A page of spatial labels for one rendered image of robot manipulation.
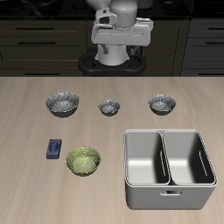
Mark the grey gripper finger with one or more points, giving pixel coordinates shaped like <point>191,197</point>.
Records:
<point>105,49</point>
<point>134,50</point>

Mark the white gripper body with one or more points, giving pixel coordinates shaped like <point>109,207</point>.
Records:
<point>121,35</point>

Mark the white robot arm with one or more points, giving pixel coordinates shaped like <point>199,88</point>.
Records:
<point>124,13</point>

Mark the small black bowl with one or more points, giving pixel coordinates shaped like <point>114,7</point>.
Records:
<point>109,107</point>

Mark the middle-sized black bowl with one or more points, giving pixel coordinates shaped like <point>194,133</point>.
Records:
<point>162,104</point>

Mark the large black bowl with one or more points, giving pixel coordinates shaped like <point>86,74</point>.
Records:
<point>62,104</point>

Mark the green bowl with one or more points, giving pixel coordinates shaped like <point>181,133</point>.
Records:
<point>83,161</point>

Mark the dark kitchen cupboards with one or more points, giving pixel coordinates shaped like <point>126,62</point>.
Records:
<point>43,52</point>

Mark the small blue box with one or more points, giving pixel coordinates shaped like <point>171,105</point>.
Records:
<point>54,148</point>

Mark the white two-bin basket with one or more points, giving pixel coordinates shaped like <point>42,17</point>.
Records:
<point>170,197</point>

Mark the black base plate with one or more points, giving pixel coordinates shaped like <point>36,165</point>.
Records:
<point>112,68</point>

